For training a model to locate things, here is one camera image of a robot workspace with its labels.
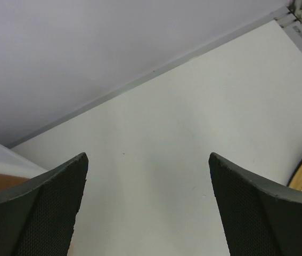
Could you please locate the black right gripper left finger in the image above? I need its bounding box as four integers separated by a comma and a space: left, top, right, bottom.
0, 153, 88, 256

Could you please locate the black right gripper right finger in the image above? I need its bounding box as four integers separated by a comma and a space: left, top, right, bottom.
209, 153, 302, 255

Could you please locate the white plastic shoe cabinet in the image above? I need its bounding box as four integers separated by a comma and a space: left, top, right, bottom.
0, 144, 47, 178

